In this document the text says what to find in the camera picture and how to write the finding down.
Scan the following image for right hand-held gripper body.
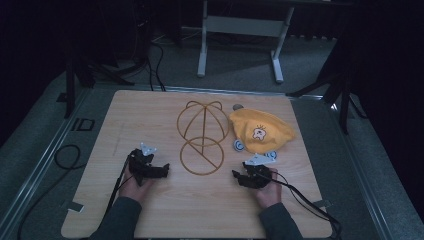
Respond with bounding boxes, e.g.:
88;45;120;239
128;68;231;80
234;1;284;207
239;152;277;190

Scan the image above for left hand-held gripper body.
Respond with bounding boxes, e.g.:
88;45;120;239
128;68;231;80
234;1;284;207
128;142;158;186

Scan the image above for person's right hand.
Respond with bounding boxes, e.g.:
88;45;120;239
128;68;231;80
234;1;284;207
254;167;284;210

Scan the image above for person's left hand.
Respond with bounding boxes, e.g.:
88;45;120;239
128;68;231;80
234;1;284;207
118;166;156;205

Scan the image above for yellow hat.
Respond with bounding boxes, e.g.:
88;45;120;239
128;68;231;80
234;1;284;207
228;108;297;155

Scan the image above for grey tape piece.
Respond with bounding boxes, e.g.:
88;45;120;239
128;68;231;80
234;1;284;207
312;198;333;210
67;200;85;214

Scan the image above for black tripod stand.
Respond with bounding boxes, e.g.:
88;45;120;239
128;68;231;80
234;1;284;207
62;46;136;120
285;33;368;135

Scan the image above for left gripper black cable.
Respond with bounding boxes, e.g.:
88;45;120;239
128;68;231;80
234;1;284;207
104;153;135;218

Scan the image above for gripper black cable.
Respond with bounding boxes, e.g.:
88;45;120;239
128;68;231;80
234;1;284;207
269;171;343;240
104;153;135;218

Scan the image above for golden wire hat stand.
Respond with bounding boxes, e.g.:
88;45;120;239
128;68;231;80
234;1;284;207
176;100;231;177

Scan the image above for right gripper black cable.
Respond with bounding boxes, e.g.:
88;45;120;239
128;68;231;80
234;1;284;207
269;171;343;240

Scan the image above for aluminium floor rail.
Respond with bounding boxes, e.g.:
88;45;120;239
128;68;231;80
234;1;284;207
114;84;324;100
329;101;398;240
0;89;93;234

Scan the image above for black floor cable loop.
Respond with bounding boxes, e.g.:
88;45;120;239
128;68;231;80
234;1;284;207
15;143;83;240

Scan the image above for black hanging cables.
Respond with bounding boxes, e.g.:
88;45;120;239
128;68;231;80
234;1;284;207
145;39;167;93

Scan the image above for white metal desk frame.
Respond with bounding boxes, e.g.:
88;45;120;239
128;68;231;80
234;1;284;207
196;0;296;85

